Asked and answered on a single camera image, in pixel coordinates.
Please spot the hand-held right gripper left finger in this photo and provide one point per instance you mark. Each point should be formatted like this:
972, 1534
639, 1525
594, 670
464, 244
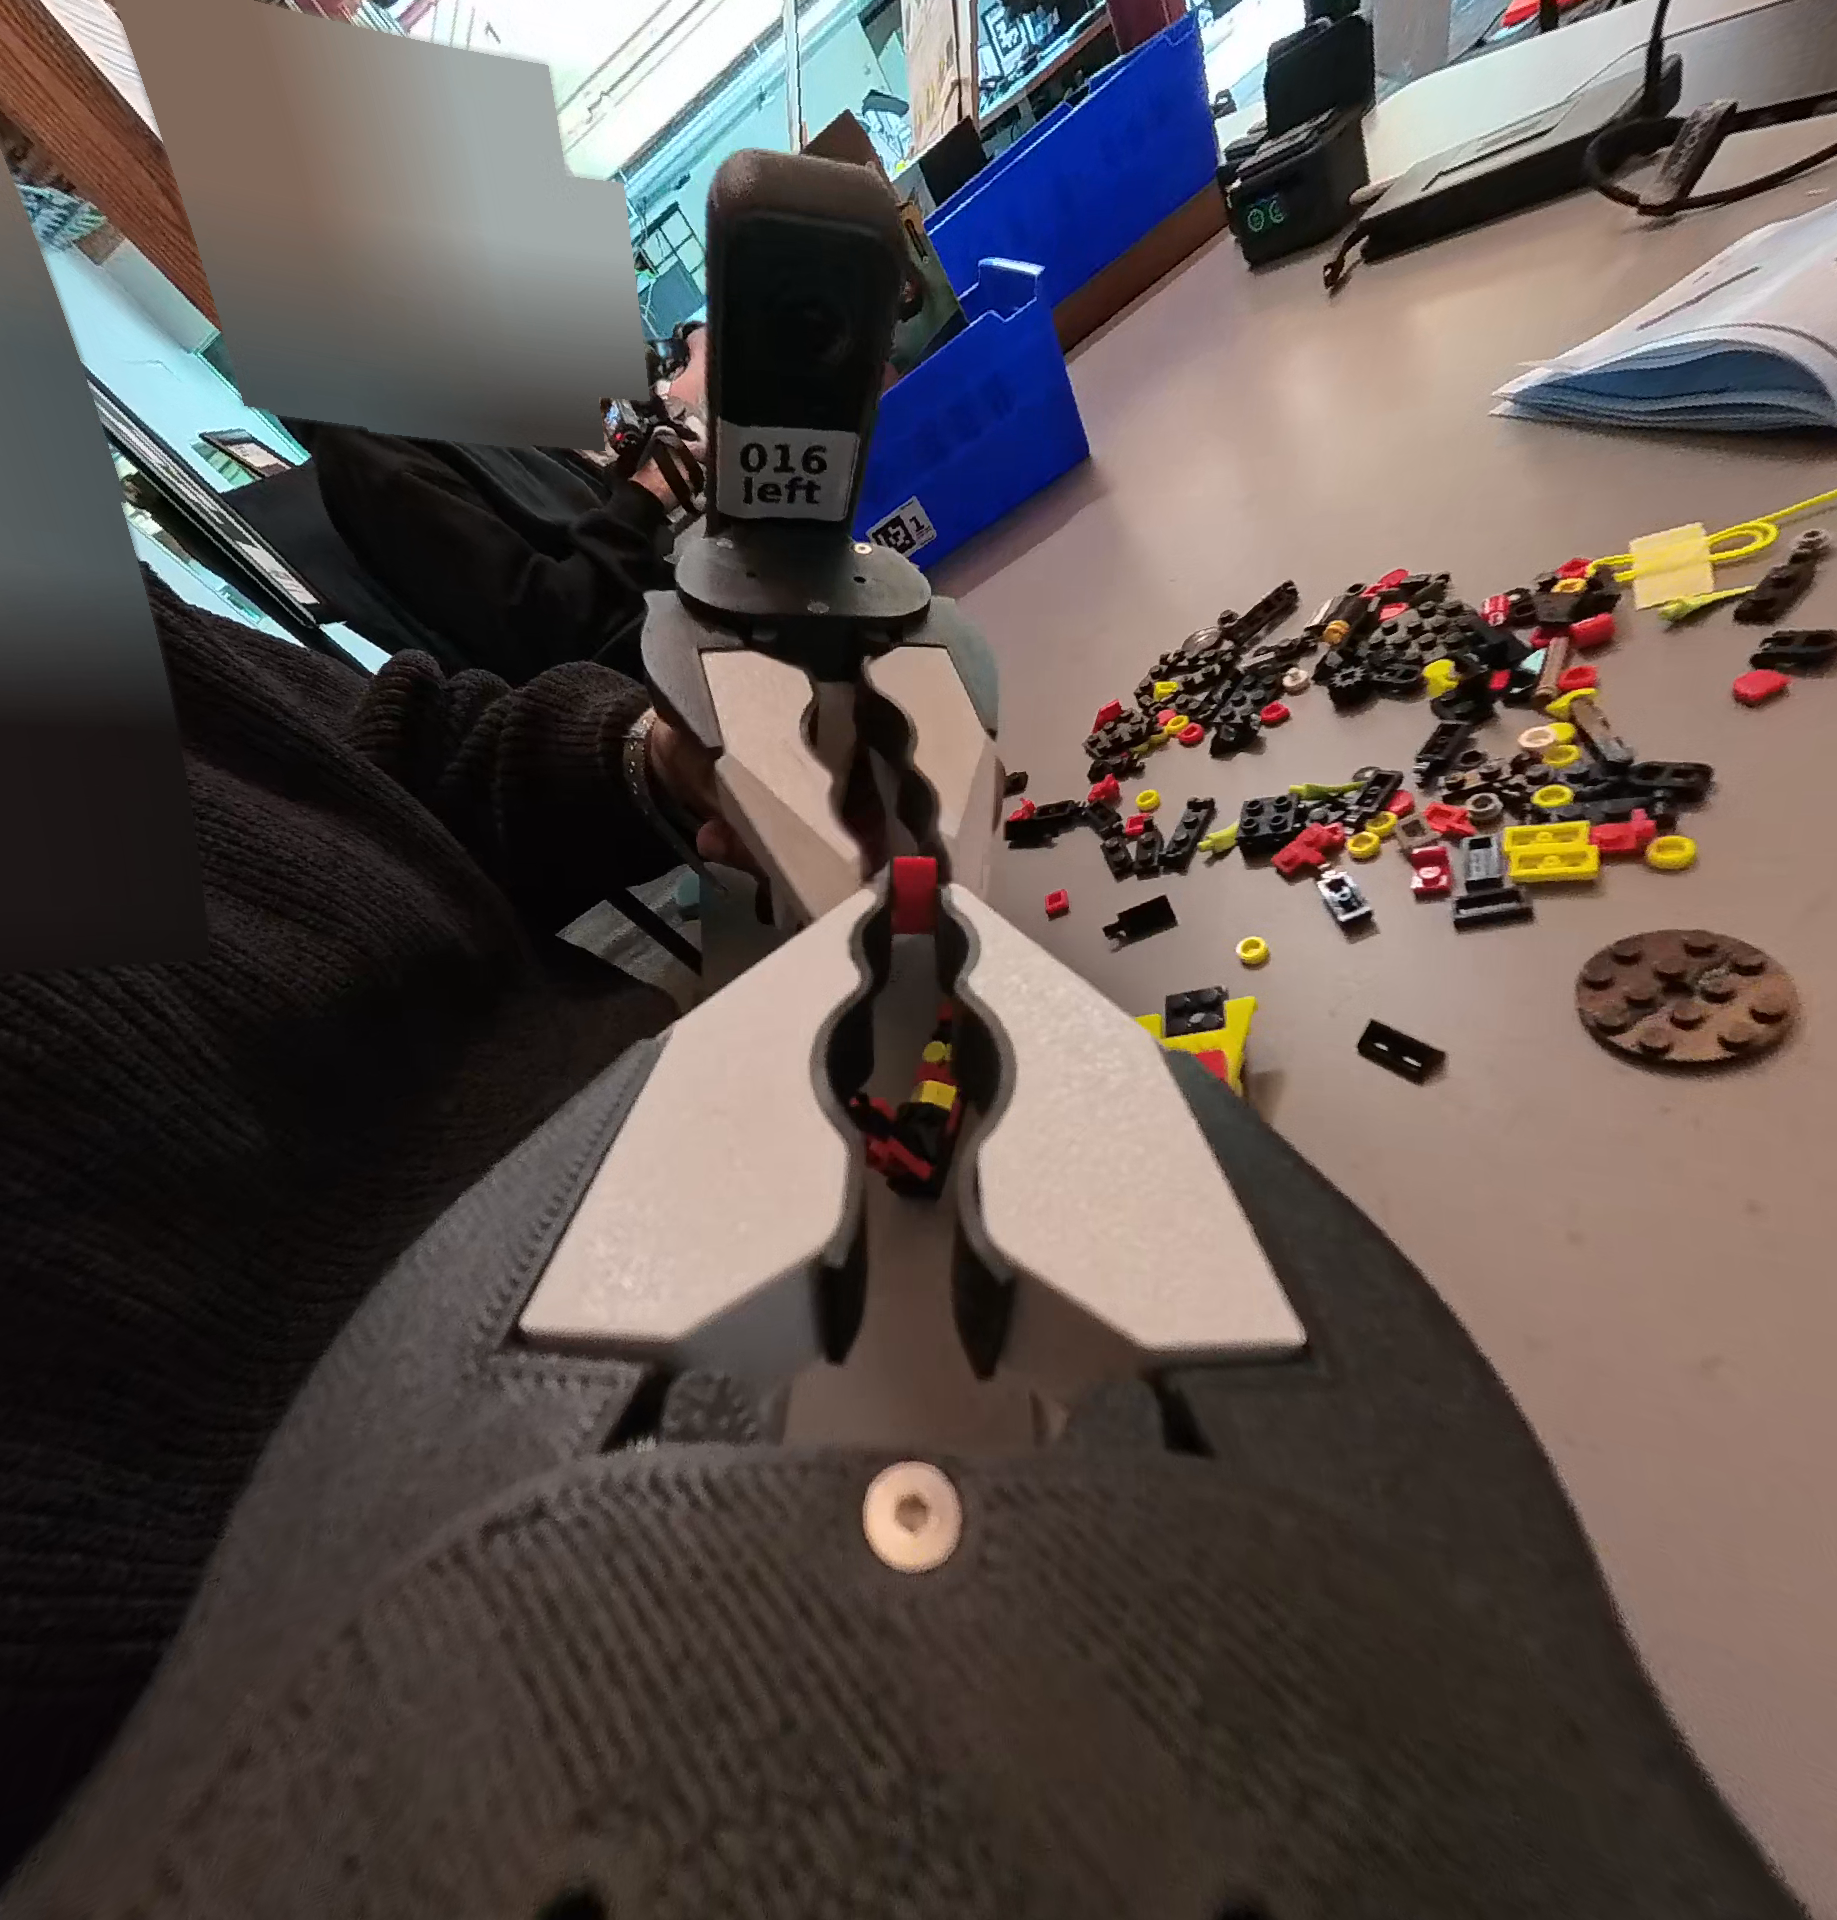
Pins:
677, 1200

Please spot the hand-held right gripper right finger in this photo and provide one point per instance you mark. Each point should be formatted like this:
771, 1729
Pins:
1128, 1200

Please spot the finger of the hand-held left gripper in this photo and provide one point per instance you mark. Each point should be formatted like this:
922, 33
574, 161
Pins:
761, 751
956, 751

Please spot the yellow wedge lego assembly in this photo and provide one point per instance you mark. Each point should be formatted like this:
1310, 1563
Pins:
1202, 1027

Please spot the red black yellow lego assembly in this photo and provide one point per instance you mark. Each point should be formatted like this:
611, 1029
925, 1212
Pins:
918, 1101

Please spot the person's left forearm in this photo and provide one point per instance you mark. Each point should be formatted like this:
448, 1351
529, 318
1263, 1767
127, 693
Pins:
453, 781

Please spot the black lego tile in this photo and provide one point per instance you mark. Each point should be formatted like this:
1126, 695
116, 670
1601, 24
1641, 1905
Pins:
1401, 1048
1141, 921

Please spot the pile of loose lego pieces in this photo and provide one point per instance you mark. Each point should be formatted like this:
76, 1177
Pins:
1383, 751

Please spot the round brown lego plate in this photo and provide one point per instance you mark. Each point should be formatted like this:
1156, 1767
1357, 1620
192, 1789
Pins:
1682, 996

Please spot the red curved lego slope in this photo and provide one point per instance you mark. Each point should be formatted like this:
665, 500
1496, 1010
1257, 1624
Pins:
1760, 688

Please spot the black lego connector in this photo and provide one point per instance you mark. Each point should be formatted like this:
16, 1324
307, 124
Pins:
1796, 647

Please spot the lego instruction booklet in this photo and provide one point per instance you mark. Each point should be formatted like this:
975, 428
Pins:
1727, 346

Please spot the person's left hand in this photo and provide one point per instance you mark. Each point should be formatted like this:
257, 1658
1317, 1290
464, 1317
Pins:
693, 796

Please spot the small blue plastic bin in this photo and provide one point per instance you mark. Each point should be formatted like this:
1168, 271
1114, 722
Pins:
977, 436

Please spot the large blue plastic bin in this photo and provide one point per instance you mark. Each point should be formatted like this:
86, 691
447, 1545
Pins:
1083, 165

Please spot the person's black knit sweater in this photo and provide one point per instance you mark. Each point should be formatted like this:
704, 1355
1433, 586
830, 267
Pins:
183, 1276

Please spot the black device with green display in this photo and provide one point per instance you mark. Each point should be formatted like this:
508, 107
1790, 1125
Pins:
1292, 186

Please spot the grey flat case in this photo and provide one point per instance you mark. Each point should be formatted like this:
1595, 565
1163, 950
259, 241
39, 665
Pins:
1534, 121

